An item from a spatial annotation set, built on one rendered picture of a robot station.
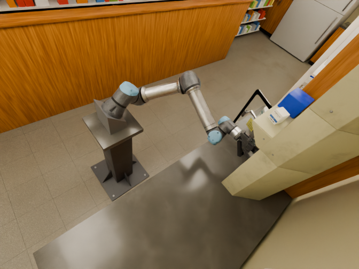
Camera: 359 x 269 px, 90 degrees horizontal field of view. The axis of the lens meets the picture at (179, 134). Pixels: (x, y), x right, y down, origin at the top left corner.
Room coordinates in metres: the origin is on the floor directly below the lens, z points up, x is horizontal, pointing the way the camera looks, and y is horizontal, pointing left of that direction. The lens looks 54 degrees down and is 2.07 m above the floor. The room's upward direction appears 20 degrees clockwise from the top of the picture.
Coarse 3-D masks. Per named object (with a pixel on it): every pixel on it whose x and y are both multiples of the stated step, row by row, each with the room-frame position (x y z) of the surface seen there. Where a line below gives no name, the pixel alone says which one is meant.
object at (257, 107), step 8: (256, 96) 1.05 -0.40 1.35; (256, 104) 1.02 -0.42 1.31; (264, 104) 0.98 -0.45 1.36; (248, 112) 1.03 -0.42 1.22; (256, 112) 0.99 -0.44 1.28; (264, 112) 0.95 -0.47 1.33; (240, 120) 1.04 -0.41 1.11; (248, 120) 0.99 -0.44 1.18; (240, 128) 1.00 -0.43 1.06; (248, 128) 0.96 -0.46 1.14
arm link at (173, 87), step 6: (198, 78) 0.98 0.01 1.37; (162, 84) 0.96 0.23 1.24; (168, 84) 0.95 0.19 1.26; (174, 84) 0.95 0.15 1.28; (180, 84) 0.94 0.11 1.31; (144, 90) 0.91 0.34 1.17; (150, 90) 0.91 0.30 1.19; (156, 90) 0.92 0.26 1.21; (162, 90) 0.92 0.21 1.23; (168, 90) 0.93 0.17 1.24; (174, 90) 0.93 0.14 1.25; (180, 90) 0.93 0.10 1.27; (144, 96) 0.88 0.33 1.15; (150, 96) 0.89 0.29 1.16; (156, 96) 0.90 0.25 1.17; (162, 96) 0.92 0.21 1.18; (138, 102) 0.85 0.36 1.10; (144, 102) 0.87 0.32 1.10
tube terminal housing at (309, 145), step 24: (312, 120) 0.54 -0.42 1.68; (288, 144) 0.53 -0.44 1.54; (312, 144) 0.50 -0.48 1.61; (336, 144) 0.51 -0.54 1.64; (240, 168) 0.56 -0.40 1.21; (264, 168) 0.52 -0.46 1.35; (288, 168) 0.51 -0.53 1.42; (312, 168) 0.53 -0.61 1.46; (240, 192) 0.50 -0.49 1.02; (264, 192) 0.53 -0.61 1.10
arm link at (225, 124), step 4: (224, 116) 0.85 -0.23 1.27; (220, 120) 0.82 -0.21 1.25; (224, 120) 0.82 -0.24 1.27; (228, 120) 0.82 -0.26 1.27; (220, 124) 0.80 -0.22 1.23; (224, 124) 0.79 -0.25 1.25; (228, 124) 0.79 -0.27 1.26; (232, 124) 0.80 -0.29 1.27; (224, 128) 0.78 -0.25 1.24; (228, 128) 0.78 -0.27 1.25; (232, 128) 0.77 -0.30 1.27; (228, 132) 0.76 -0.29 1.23
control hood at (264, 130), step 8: (256, 120) 0.64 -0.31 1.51; (264, 120) 0.66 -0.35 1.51; (288, 120) 0.72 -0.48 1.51; (256, 128) 0.61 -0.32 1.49; (264, 128) 0.61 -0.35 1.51; (272, 128) 0.63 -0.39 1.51; (280, 128) 0.65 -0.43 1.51; (256, 136) 0.59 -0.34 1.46; (264, 136) 0.58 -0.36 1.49; (272, 136) 0.58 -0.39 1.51; (256, 144) 0.58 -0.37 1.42; (264, 144) 0.57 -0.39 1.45
